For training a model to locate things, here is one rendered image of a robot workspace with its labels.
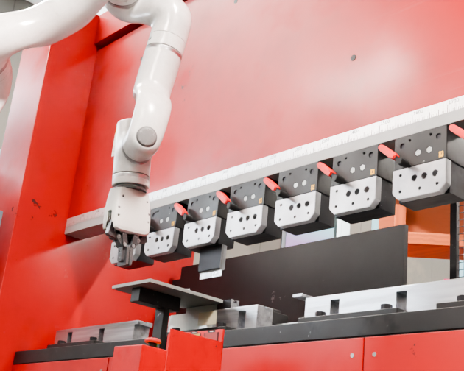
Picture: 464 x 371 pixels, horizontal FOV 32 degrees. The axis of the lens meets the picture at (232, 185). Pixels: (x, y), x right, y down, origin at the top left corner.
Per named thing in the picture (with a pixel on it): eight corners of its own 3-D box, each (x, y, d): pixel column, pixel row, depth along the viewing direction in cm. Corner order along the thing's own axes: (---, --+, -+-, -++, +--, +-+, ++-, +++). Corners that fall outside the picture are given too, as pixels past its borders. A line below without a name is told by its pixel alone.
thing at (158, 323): (120, 366, 221) (132, 288, 228) (163, 375, 230) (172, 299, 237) (129, 365, 218) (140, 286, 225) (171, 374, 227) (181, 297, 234)
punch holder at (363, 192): (328, 215, 211) (332, 156, 216) (350, 224, 216) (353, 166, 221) (375, 205, 200) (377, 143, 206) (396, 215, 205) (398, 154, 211)
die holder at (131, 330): (51, 356, 294) (56, 330, 297) (65, 359, 298) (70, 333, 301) (133, 350, 258) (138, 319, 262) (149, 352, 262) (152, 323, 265)
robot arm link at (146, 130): (197, 40, 188) (161, 159, 177) (174, 68, 202) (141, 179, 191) (160, 25, 186) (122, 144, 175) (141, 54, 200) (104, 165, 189)
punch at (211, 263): (197, 278, 249) (200, 249, 252) (202, 280, 250) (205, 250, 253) (219, 274, 242) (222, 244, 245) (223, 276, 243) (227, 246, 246)
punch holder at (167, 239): (143, 256, 268) (149, 208, 273) (163, 263, 273) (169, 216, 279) (171, 250, 257) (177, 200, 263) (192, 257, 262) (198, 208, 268)
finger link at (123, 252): (121, 237, 183) (119, 266, 181) (110, 234, 181) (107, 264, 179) (130, 235, 181) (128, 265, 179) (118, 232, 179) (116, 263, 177)
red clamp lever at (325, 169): (317, 159, 214) (338, 176, 207) (328, 164, 217) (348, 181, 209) (314, 165, 214) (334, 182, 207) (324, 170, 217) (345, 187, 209)
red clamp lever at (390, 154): (378, 141, 200) (403, 159, 192) (389, 147, 202) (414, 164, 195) (375, 148, 200) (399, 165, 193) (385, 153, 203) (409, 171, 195)
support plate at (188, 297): (111, 288, 232) (112, 285, 232) (183, 308, 248) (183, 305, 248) (149, 282, 219) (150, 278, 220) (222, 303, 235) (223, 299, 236)
